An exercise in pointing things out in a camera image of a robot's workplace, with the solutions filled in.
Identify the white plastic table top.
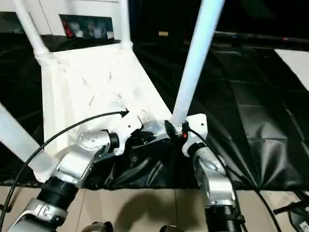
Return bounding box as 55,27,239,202
29,41,181,184

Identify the white plastic table leg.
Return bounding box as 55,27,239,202
118,0,134,50
0,102,55,184
12,0,53,60
170,0,226,128

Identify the black work mat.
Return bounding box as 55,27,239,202
0,33,309,192

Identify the dark left robot foot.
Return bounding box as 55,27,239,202
82,221,114,232

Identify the white flat board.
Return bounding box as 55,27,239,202
274,48,309,90

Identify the white cabinet with glass doors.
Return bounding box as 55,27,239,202
0,0,122,41

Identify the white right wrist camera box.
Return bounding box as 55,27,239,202
181,114,209,158

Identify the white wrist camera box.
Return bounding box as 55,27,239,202
112,111,144,156
181,114,209,158

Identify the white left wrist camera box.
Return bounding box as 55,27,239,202
112,111,144,156

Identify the black rail bar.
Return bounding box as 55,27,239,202
212,31,309,44

